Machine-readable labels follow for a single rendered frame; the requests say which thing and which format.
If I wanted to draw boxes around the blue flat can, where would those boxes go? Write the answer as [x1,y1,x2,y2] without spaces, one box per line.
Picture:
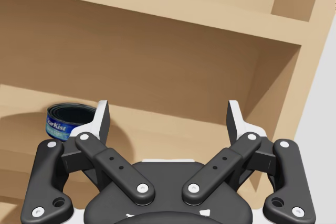
[46,103,96,141]

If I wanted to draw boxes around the pale wooden shelf unit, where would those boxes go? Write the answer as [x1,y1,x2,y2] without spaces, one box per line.
[0,0,336,224]

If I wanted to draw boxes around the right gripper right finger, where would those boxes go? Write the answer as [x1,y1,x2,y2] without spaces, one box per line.
[181,100,317,222]

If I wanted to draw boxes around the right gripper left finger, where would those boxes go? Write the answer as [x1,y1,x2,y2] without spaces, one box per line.
[20,100,155,222]

